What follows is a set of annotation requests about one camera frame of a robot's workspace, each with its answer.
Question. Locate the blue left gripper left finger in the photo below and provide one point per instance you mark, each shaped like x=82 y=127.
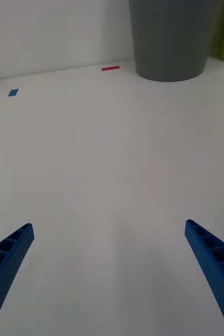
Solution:
x=4 y=273

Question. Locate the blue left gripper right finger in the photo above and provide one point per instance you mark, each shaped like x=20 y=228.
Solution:
x=219 y=270

